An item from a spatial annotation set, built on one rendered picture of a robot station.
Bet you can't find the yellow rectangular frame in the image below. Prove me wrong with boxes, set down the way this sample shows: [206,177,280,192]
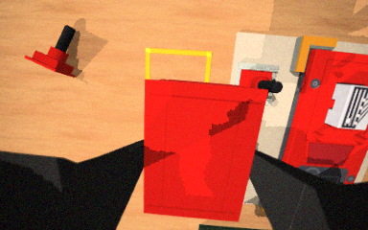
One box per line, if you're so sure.
[145,48,212,82]

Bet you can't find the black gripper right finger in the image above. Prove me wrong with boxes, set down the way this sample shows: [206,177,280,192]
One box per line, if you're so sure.
[249,150,368,230]

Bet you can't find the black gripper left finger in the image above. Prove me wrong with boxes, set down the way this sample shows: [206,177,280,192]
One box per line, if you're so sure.
[0,139,144,230]

